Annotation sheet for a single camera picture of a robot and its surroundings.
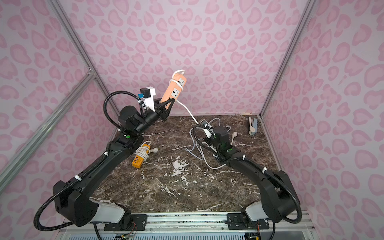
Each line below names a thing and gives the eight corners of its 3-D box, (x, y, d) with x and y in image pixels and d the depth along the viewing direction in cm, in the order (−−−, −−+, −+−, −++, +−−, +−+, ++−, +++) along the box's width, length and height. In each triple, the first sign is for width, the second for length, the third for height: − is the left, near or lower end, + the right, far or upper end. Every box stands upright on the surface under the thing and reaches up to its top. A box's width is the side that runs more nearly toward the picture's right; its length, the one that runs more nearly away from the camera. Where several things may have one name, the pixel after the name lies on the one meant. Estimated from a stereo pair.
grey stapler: (247, 134, 111) (248, 130, 107) (248, 120, 120) (249, 116, 116) (256, 136, 110) (257, 132, 106) (256, 121, 119) (257, 117, 115)
